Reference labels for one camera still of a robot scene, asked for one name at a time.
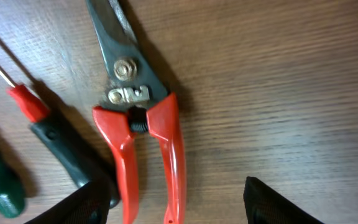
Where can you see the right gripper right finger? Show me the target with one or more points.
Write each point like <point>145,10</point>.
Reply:
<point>264,205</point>

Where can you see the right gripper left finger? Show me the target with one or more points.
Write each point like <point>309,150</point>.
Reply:
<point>87,205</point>

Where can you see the red and black screwdriver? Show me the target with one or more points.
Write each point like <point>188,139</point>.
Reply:
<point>82,163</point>

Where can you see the red handled pruning shears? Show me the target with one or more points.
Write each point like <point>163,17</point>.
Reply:
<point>136,101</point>

